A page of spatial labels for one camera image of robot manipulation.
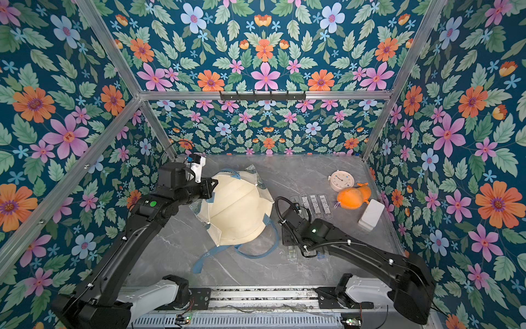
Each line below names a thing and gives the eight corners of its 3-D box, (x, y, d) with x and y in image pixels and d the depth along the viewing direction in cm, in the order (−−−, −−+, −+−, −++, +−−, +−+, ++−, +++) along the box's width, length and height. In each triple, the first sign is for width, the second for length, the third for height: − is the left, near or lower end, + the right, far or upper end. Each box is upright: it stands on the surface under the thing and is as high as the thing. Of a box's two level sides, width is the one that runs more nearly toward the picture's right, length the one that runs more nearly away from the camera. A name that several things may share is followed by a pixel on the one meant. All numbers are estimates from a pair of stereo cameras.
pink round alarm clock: (335, 192, 105) (336, 189, 103) (324, 176, 112) (325, 173, 110) (356, 186, 108) (358, 183, 106) (345, 170, 115) (346, 167, 113)
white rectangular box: (356, 224, 94) (359, 219, 91) (368, 203, 102) (371, 197, 98) (371, 232, 92) (374, 228, 88) (381, 210, 99) (385, 205, 95)
